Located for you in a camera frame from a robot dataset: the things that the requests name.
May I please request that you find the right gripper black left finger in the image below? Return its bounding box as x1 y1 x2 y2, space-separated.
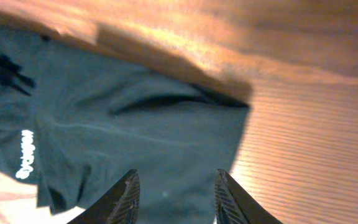
68 169 140 224

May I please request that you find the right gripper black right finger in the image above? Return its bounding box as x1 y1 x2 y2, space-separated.
214 169 282 224

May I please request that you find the black t-shirt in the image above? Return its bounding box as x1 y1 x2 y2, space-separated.
0 26 249 223

